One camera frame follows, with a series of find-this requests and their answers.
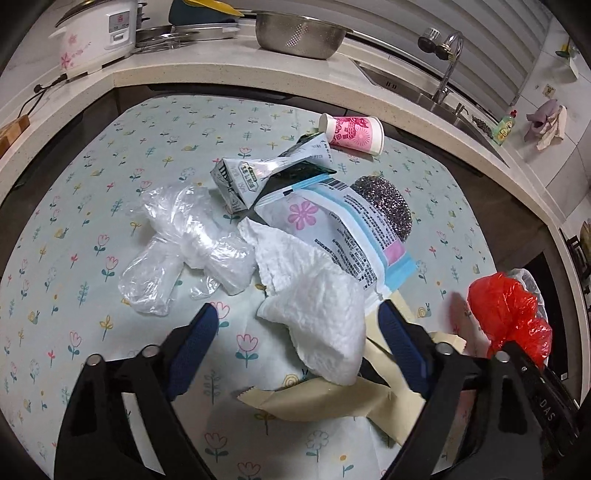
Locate green dish soap bottle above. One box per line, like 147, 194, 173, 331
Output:
491, 110, 518, 146

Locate clear plastic bag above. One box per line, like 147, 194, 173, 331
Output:
118, 184, 256, 317

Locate black gas stove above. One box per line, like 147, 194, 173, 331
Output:
566, 220, 591, 312

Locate yellow blue plastic basin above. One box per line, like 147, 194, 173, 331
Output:
168, 0, 243, 26

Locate floral pale green tablecloth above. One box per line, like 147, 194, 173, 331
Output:
1, 95, 496, 479

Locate white floral rice cooker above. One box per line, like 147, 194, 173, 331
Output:
48, 0, 139, 80

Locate trash bin with liner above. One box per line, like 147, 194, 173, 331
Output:
506, 268, 548, 322

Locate white green milk carton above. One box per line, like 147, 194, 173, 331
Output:
211, 133, 332, 213

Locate black power cord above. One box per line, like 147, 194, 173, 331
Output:
15, 73, 69, 119

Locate stainless steel sink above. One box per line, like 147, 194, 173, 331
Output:
353, 59, 508, 166

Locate hanging purple beige cloths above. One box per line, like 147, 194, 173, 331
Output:
524, 99, 568, 151

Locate steel wool scrubber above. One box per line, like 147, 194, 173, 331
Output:
351, 176, 413, 242

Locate round steel steamer rack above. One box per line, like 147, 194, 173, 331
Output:
135, 23, 239, 53

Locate grey window blind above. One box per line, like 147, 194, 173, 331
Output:
233, 0, 552, 116

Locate chrome kitchen faucet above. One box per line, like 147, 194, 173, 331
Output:
418, 27, 465, 104

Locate red plastic bag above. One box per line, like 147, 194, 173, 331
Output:
467, 273, 553, 370

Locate steel colander bowl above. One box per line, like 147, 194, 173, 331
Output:
256, 11, 352, 60

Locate checkered wooden cutting board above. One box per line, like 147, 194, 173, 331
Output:
0, 114, 30, 157

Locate white paper towel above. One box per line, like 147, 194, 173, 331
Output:
238, 218, 366, 386

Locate pink white paper cup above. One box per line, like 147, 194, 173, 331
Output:
318, 113, 385, 156

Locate blue pink white wrapper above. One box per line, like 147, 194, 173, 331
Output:
254, 175, 416, 301

